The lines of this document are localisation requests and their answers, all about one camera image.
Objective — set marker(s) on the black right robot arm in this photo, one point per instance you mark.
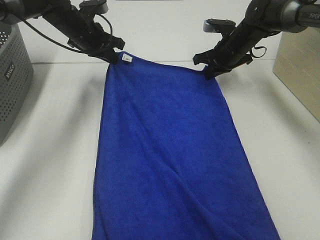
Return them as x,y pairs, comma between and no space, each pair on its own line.
263,19

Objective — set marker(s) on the blue microfibre towel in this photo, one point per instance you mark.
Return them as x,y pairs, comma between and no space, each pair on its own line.
170,164

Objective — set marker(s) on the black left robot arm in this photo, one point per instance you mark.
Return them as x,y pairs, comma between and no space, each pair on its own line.
16,11

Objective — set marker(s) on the beige storage box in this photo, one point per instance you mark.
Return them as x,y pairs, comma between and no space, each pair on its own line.
297,65

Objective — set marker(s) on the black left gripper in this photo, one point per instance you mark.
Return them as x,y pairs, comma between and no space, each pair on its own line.
83,33

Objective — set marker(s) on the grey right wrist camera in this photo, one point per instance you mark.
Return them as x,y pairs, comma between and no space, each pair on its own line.
218,26

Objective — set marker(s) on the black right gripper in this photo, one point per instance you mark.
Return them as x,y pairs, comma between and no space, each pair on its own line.
230,50

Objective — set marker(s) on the grey perforated plastic basket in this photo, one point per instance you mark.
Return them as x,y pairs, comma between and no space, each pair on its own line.
16,74

